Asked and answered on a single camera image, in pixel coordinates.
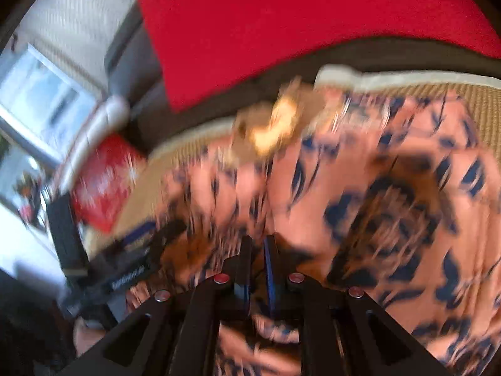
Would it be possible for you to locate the dark brown leather sofa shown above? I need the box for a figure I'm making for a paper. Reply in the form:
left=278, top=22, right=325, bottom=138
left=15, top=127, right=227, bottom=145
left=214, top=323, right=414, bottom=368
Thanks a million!
left=104, top=4, right=500, bottom=154

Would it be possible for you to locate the silver floor air conditioner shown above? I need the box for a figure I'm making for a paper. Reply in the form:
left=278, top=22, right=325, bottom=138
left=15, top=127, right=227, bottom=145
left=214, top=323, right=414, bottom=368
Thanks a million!
left=1, top=44, right=97, bottom=165

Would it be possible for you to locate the red knit blanket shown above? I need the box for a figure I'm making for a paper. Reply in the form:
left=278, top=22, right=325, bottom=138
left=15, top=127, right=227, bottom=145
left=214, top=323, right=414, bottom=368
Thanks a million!
left=138, top=0, right=500, bottom=112

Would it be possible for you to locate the beige dotted curtain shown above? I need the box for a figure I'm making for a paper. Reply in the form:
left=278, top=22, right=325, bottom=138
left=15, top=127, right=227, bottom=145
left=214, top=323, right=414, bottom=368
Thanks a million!
left=15, top=0, right=135, bottom=96

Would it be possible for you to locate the red gift box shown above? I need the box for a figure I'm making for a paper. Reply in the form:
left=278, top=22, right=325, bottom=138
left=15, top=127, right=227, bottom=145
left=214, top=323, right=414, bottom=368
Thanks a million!
left=71, top=134, right=147, bottom=233

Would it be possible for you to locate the orange black floral garment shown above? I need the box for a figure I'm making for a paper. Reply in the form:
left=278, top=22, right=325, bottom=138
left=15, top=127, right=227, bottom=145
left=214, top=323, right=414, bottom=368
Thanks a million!
left=125, top=80, right=501, bottom=376

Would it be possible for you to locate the woven bamboo sofa mat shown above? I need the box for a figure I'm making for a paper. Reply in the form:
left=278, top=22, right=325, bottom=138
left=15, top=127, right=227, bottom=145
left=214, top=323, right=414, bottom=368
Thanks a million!
left=83, top=64, right=501, bottom=259

